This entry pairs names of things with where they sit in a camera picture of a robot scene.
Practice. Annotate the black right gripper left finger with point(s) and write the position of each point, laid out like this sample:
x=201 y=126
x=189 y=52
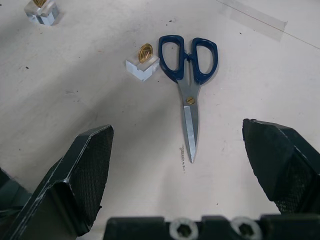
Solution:
x=82 y=170

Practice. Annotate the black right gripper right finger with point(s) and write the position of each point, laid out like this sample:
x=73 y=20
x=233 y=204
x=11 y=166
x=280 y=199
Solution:
x=280 y=165

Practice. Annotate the gold coin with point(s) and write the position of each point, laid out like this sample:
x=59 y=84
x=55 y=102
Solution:
x=145 y=51
x=38 y=2

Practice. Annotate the clear plastic cube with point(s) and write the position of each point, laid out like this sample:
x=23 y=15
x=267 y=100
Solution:
x=43 y=16
x=140 y=71

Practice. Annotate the clear tape strip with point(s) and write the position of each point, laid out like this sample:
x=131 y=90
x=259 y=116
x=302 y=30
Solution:
x=257 y=18

